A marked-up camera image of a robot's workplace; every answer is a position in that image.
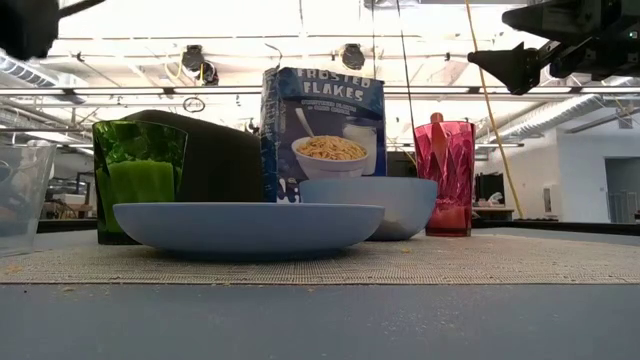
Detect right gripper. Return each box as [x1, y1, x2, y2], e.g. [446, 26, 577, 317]
[466, 27, 640, 96]

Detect spoon with orange handle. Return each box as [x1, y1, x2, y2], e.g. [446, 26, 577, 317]
[428, 111, 451, 169]

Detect pink faceted plastic tumbler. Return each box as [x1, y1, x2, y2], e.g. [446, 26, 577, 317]
[413, 119, 478, 238]

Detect blue frosted flakes cereal box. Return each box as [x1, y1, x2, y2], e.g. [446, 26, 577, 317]
[259, 66, 388, 204]

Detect black computer case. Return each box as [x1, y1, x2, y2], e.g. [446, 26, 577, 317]
[386, 151, 418, 179]

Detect blue bowl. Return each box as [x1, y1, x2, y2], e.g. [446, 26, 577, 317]
[298, 175, 439, 243]

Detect beige woven placemat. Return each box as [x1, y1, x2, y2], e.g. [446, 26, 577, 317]
[0, 232, 640, 287]

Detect blue plate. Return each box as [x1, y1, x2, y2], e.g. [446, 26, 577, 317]
[112, 201, 386, 254]

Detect green glass tumbler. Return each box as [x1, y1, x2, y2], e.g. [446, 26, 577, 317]
[91, 119, 189, 246]

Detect clear plastic container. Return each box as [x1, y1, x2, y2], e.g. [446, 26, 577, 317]
[0, 139, 59, 259]

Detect yellow floor cable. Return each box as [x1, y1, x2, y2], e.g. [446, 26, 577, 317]
[463, 0, 526, 220]

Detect black looped floor cable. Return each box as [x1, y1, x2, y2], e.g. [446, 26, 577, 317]
[394, 0, 419, 151]

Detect ceiling cable reel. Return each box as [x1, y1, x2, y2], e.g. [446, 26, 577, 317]
[179, 43, 220, 87]
[340, 42, 367, 72]

